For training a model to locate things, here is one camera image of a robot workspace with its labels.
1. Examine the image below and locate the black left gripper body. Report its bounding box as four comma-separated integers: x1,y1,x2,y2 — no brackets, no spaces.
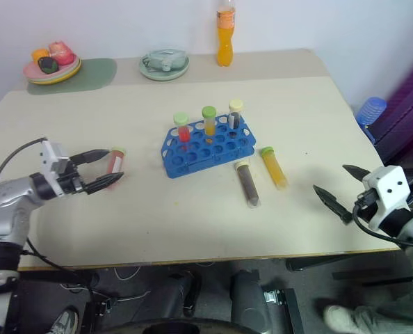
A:
55,160,88,196

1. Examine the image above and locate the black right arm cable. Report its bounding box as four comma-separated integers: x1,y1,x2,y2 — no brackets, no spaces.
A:
351,203,413,250

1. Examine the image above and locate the orange tube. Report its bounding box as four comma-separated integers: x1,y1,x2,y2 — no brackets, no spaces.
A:
259,145,290,191
201,105,218,145

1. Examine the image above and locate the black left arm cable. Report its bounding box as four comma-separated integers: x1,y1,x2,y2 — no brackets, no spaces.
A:
0,137,49,196

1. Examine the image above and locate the dark rounded shape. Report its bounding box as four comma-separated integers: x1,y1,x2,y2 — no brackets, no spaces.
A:
136,271,203,318
229,269,275,334

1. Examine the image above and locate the white shoe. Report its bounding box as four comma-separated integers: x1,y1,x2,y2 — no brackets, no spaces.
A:
323,305,368,334

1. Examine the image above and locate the yellow plate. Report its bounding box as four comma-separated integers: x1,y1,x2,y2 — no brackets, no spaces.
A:
26,59,82,86

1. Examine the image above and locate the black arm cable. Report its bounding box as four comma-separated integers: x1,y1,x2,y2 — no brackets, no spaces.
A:
0,137,49,196
351,203,413,250

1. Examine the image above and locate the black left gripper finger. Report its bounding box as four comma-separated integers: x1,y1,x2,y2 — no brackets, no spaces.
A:
70,149,111,166
82,171,125,195

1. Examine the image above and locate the orange toy fruit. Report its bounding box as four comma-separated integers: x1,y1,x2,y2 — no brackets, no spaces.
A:
31,48,51,65

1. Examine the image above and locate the pink plate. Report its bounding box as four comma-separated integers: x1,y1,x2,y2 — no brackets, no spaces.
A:
22,56,79,81

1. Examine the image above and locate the pale green plate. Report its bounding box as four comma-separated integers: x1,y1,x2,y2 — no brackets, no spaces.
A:
138,51,191,82

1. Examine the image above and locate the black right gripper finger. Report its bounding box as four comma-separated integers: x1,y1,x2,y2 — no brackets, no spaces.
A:
312,184,354,225
342,164,373,182

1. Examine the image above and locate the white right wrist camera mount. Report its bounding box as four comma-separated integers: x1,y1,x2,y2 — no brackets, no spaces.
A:
362,166,412,231

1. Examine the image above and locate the brown tube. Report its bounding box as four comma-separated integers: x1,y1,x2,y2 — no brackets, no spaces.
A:
234,159,263,209

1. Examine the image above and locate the gray sneaker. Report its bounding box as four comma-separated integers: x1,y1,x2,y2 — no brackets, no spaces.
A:
45,305,81,334

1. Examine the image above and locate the red tube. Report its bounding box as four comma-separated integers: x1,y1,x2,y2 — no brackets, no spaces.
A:
105,146,127,191
172,111,193,152

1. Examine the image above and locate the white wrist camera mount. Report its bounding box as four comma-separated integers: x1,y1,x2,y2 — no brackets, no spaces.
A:
362,166,412,231
39,138,72,175

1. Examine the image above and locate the purple panel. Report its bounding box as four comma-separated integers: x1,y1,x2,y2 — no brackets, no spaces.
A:
375,48,413,171

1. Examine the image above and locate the dark green toy fruit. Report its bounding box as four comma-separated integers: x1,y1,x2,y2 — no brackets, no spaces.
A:
36,56,60,75

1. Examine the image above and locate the green placemat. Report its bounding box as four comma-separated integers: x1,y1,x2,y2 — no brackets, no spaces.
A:
26,57,118,96

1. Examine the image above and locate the red toy apple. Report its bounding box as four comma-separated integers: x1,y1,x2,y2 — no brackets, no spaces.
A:
47,40,76,66

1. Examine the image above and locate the orange soda bottle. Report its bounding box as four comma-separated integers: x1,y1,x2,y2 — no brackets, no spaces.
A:
216,0,236,67

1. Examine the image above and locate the blue plastic test tube rack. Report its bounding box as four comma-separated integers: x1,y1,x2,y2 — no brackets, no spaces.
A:
160,114,256,180

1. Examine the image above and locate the black table frame bar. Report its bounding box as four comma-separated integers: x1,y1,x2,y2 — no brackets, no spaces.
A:
284,254,411,273

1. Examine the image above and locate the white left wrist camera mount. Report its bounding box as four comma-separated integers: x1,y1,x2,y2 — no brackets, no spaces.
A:
39,138,72,175

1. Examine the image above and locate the pale green folded pouch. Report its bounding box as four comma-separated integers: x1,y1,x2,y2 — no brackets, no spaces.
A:
142,49,188,72

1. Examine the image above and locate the black upright post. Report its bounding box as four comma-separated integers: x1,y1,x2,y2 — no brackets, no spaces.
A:
283,287,305,334

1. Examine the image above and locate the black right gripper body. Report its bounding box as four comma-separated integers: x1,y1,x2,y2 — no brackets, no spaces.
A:
353,189,380,220

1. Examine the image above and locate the dark tube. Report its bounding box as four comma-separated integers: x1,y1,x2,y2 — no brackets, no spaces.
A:
228,99,245,138

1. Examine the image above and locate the thin black cable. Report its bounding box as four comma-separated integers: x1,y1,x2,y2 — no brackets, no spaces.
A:
24,238,92,278

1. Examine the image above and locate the blue ribbed water bottle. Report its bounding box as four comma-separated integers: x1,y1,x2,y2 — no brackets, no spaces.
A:
355,96,388,143

